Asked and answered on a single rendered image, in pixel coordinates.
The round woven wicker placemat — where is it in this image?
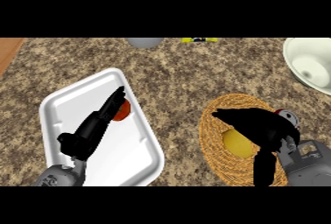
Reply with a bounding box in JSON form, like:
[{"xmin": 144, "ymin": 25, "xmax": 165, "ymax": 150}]
[{"xmin": 197, "ymin": 93, "xmax": 289, "ymax": 187}]

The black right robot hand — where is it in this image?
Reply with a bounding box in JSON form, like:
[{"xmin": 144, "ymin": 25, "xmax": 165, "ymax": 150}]
[{"xmin": 211, "ymin": 108, "xmax": 302, "ymax": 187}]

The yellow lemon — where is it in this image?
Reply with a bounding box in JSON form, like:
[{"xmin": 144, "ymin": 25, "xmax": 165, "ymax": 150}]
[{"xmin": 221, "ymin": 128, "xmax": 255, "ymax": 159}]

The yellow and blue object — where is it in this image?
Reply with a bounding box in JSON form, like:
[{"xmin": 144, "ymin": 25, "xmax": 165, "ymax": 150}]
[{"xmin": 180, "ymin": 38, "xmax": 218, "ymax": 44}]

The brown wooden surface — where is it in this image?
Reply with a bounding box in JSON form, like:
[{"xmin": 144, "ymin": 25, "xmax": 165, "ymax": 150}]
[{"xmin": 0, "ymin": 38, "xmax": 27, "ymax": 77}]

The orange round fruit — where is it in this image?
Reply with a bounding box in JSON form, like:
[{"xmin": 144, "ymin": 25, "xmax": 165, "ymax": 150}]
[{"xmin": 110, "ymin": 100, "xmax": 131, "ymax": 122}]

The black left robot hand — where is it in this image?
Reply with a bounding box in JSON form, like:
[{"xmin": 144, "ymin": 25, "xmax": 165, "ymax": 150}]
[{"xmin": 56, "ymin": 86, "xmax": 126, "ymax": 161}]

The white rectangular tray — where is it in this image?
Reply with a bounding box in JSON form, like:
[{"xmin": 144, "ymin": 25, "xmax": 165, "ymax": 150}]
[{"xmin": 38, "ymin": 67, "xmax": 165, "ymax": 187}]

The grey rounded object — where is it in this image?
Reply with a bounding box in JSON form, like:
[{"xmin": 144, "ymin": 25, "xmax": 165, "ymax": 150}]
[{"xmin": 125, "ymin": 38, "xmax": 165, "ymax": 49}]

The can with red rim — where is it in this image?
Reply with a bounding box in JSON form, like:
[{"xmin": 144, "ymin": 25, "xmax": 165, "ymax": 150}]
[{"xmin": 273, "ymin": 108, "xmax": 301, "ymax": 130}]

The pale green bowl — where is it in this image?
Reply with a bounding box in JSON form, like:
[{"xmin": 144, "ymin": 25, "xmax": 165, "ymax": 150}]
[{"xmin": 282, "ymin": 38, "xmax": 331, "ymax": 96}]

